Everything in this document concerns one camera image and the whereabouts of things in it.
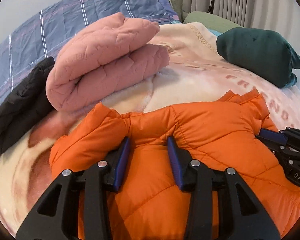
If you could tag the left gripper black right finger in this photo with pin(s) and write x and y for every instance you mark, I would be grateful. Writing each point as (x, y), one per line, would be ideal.
(240, 213)

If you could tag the blue plaid duvet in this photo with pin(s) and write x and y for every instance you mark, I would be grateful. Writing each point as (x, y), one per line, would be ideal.
(44, 34)

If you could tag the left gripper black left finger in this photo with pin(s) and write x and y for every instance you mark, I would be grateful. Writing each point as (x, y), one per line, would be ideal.
(55, 214)

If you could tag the dark green folded sweatshirt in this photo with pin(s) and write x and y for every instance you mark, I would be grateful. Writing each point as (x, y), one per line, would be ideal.
(264, 52)

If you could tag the grey window curtain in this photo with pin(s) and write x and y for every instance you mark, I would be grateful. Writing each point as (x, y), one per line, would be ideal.
(282, 16)

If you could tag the cream pink fleece blanket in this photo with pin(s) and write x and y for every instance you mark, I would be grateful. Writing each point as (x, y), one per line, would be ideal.
(195, 73)

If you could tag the light green pillow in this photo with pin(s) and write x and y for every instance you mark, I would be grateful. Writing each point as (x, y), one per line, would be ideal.
(210, 21)

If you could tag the black jacket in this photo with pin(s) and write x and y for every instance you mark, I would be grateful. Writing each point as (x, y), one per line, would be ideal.
(26, 105)

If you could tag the pink folded quilted garment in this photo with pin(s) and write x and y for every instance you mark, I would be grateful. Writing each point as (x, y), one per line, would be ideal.
(109, 55)

